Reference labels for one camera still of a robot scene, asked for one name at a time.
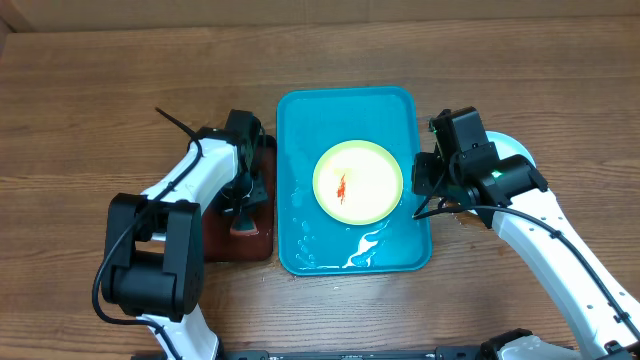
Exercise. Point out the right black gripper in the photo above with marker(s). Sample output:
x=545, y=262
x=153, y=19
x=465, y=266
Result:
x=426, y=175

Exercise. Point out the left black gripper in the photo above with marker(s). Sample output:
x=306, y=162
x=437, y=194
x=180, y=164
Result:
x=259, y=194

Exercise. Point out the yellow-green plate top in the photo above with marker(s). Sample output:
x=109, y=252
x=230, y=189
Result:
x=357, y=182

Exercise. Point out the light blue plate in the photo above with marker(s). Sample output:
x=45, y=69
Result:
x=515, y=147

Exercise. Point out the orange green sponge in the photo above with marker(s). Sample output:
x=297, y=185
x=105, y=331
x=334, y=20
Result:
x=243, y=225

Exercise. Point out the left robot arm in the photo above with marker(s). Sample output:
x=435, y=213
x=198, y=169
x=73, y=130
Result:
x=153, y=270

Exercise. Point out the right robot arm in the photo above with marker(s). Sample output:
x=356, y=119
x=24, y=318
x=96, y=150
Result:
x=602, y=315

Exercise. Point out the teal plastic tray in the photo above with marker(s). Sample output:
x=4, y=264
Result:
x=310, y=241

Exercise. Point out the black tray with water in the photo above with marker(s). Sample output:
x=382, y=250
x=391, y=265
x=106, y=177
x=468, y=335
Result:
x=220, y=246

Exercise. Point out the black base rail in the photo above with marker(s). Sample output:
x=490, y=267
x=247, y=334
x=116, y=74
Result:
x=440, y=353

